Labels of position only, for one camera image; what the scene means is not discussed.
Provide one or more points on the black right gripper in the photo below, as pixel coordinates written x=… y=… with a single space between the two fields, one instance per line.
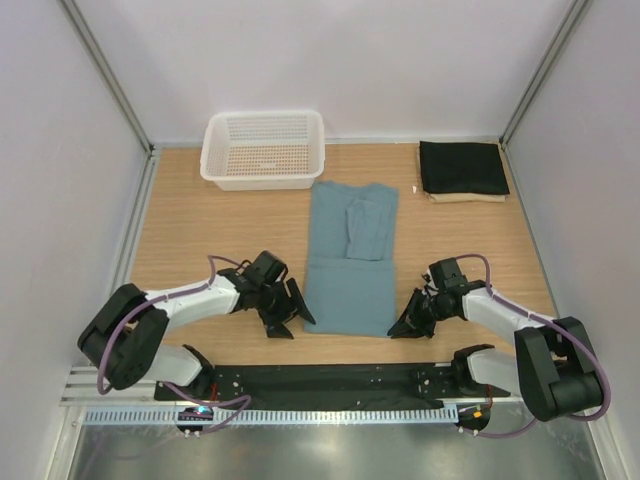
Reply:
x=409 y=315

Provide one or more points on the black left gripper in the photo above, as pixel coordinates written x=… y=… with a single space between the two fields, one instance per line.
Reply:
x=290 y=306

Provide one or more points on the teal blue t-shirt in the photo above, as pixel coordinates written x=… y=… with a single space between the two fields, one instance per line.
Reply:
x=350 y=280

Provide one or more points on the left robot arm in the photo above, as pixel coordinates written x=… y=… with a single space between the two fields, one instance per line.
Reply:
x=125 y=339

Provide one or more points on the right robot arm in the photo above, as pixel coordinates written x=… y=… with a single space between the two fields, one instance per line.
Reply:
x=553 y=367

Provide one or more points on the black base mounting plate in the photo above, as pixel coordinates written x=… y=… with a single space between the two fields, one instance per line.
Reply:
x=338 y=387

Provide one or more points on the folded black t-shirt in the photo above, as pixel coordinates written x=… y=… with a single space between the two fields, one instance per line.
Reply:
x=485 y=162

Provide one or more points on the white perforated plastic basket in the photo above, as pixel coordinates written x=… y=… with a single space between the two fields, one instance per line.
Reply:
x=263 y=150

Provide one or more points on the slotted grey cable duct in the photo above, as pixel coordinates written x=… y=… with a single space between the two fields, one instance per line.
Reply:
x=184 y=415

